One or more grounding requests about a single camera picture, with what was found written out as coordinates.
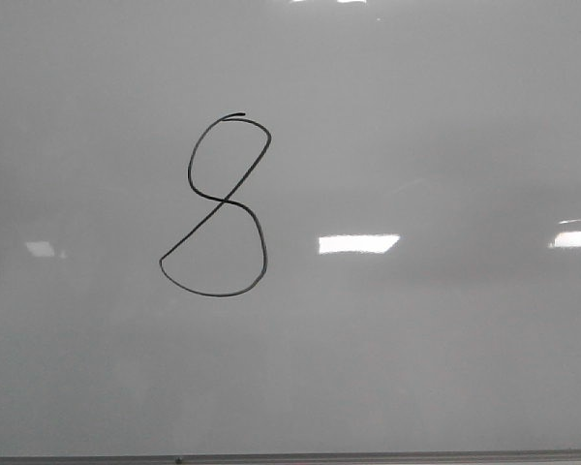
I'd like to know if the white whiteboard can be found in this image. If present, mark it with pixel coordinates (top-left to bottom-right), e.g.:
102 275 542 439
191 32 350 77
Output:
0 1 581 456

